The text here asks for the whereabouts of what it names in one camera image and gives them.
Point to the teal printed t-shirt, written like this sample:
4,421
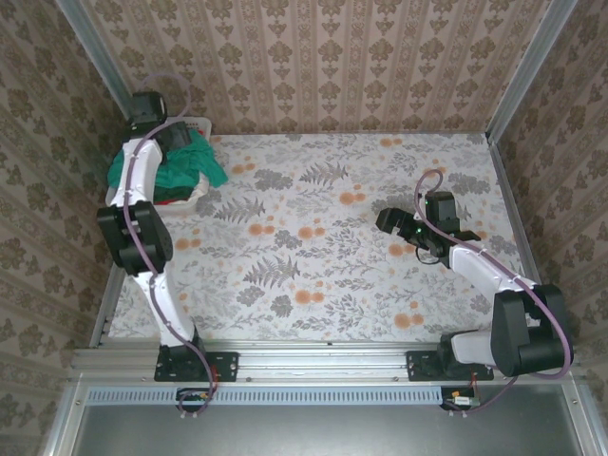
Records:
190,161

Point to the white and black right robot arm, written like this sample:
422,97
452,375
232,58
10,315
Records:
527,332

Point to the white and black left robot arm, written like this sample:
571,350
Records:
142,237

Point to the dark green t-shirt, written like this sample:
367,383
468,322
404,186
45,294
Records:
178,190

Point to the white plastic basket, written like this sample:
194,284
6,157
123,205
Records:
183,209

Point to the floral tablecloth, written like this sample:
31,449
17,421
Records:
309,237

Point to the small electronics connector board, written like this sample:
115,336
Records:
192,398
463,400

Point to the grey metal panel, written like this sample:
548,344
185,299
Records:
332,427

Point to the aluminium table side rail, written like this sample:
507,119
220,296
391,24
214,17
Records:
105,313
513,204

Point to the aluminium frame post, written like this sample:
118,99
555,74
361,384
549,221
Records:
532,71
95,47

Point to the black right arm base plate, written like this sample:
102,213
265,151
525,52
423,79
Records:
420,366

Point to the aluminium mounting rail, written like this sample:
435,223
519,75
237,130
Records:
323,361

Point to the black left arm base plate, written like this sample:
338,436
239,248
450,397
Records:
228,366

